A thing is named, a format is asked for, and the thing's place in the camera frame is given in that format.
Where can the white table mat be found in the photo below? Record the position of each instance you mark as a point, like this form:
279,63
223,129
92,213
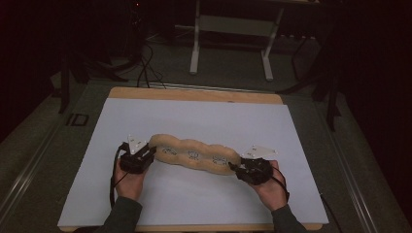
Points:
200,119

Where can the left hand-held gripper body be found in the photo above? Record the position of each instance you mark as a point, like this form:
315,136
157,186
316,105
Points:
136,158

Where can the person's right hand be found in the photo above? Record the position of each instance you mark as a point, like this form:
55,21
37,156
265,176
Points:
272,194

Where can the metal floor rail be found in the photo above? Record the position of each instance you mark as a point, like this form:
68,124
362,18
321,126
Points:
26,174
353,181

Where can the black rectangular floor frame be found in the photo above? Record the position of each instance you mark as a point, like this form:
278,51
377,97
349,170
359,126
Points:
77,119

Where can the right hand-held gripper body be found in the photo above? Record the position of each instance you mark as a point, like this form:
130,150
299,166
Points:
256,171

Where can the person's left hand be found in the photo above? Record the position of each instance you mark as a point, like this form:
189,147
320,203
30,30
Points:
129,186

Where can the tan fleece pad black underside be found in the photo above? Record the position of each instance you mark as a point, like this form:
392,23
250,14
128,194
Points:
194,155

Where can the white metal stand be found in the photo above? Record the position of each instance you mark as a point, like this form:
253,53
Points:
195,48

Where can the black stand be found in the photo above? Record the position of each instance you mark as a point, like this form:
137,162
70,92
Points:
64,84
332,103

